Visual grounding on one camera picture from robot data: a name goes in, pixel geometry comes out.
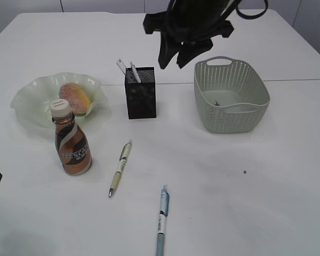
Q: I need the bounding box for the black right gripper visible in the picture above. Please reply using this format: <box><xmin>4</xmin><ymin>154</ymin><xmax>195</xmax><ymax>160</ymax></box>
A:
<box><xmin>143</xmin><ymin>0</ymin><xmax>234</xmax><ymax>69</ymax></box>

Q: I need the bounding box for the grey grip pen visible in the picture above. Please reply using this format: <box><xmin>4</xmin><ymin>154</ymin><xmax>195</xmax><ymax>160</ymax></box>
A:
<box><xmin>130</xmin><ymin>61</ymin><xmax>141</xmax><ymax>83</ymax></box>

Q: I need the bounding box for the clear plastic ruler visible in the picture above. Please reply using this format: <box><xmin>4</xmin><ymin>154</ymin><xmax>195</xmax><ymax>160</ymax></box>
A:
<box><xmin>116</xmin><ymin>58</ymin><xmax>127</xmax><ymax>75</ymax></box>

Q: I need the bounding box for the Nescafe coffee bottle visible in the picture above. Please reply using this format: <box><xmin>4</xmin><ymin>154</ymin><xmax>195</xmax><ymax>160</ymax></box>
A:
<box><xmin>50</xmin><ymin>99</ymin><xmax>92</xmax><ymax>175</ymax></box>

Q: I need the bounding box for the orange bread loaf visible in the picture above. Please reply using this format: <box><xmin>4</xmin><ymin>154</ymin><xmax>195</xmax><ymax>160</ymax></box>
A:
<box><xmin>59</xmin><ymin>82</ymin><xmax>92</xmax><ymax>115</ymax></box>

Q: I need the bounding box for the beige grip pen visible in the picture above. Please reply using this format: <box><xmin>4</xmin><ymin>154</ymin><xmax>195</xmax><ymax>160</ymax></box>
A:
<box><xmin>108</xmin><ymin>140</ymin><xmax>132</xmax><ymax>198</ymax></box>

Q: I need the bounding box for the light blue pen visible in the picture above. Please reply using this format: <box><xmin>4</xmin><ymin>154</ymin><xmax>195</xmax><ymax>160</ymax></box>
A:
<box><xmin>155</xmin><ymin>185</ymin><xmax>170</xmax><ymax>256</ymax></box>

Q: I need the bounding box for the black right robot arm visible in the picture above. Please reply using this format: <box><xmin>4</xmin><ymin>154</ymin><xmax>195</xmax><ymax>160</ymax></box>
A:
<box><xmin>143</xmin><ymin>0</ymin><xmax>236</xmax><ymax>69</ymax></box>

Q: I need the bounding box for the black mesh pen holder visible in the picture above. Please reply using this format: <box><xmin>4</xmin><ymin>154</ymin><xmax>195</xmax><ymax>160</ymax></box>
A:
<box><xmin>124</xmin><ymin>67</ymin><xmax>157</xmax><ymax>119</ymax></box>

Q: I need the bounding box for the pale green plastic basket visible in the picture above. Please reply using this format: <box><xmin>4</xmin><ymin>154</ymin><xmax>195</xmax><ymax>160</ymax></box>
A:
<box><xmin>194</xmin><ymin>57</ymin><xmax>270</xmax><ymax>133</ymax></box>

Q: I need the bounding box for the pale green glass wavy plate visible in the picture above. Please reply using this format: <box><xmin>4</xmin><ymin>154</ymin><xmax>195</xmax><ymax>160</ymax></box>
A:
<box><xmin>10</xmin><ymin>72</ymin><xmax>109</xmax><ymax>129</ymax></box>

